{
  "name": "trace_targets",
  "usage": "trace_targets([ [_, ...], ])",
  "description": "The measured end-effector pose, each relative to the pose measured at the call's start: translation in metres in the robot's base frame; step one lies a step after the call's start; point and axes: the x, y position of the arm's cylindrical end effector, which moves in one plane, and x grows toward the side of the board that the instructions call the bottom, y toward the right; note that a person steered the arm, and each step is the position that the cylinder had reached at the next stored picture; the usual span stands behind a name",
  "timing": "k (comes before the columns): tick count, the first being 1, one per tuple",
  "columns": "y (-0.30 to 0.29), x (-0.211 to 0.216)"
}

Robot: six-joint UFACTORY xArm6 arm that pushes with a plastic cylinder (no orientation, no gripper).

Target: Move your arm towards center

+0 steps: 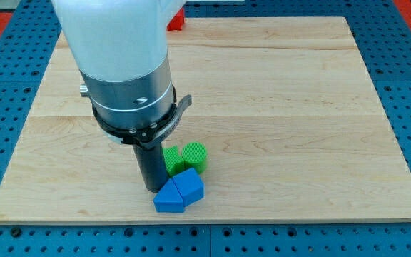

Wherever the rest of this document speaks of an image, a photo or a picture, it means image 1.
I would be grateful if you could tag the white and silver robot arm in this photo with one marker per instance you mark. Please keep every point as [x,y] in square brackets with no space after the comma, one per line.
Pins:
[120,47]

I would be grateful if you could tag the blue pentagon block left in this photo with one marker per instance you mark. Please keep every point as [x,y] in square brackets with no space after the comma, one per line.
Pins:
[168,199]

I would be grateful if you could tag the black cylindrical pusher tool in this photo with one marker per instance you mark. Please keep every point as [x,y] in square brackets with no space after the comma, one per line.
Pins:
[152,166]

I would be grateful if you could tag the blue pentagon block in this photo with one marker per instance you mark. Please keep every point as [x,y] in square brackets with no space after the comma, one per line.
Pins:
[168,199]
[190,186]

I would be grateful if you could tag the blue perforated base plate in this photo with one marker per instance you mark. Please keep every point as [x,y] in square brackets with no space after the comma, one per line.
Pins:
[384,40]

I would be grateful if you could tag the blue pentagon block right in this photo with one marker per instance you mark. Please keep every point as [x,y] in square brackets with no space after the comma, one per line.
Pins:
[190,186]

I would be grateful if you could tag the green star-shaped block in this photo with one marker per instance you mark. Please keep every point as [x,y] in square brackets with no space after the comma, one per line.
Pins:
[173,161]

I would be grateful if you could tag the red block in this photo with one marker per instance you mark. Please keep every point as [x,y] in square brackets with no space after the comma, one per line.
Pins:
[177,22]

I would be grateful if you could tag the light wooden board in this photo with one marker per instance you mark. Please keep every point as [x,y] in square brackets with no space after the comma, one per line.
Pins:
[294,129]

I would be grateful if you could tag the green cylinder block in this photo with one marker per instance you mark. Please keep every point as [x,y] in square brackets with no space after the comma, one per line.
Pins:
[195,156]

